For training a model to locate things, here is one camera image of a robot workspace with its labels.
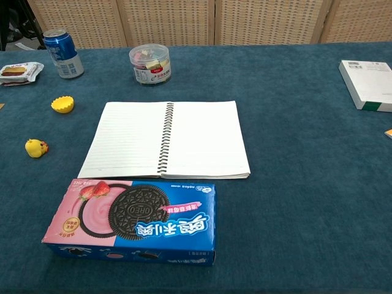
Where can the orange sticky note pad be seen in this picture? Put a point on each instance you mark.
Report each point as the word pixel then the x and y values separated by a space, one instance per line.
pixel 389 133

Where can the woven wooden folding screen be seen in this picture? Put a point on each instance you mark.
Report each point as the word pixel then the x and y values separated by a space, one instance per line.
pixel 196 21

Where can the white green paper box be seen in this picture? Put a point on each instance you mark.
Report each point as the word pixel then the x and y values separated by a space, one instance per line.
pixel 367 82

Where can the white wrapped snack packet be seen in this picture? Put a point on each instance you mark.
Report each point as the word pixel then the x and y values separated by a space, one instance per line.
pixel 19 73

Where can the yellow eggshell cup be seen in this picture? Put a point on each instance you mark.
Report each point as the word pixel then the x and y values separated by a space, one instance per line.
pixel 62 104

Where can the blue pink Oreo box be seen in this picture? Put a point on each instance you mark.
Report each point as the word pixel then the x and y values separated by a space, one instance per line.
pixel 134 220

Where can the yellow chick toy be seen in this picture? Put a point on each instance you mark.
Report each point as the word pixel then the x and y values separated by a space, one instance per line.
pixel 35 148

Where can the clear tub of binder clips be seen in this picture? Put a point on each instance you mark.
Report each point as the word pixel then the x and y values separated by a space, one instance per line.
pixel 150 64

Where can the black tripod stand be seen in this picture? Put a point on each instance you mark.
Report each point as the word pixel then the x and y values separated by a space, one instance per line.
pixel 12 21

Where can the blue drink can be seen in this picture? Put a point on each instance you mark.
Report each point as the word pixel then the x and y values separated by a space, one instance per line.
pixel 63 54

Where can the open spiral lined notebook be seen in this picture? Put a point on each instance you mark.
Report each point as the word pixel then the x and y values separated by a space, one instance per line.
pixel 164 141

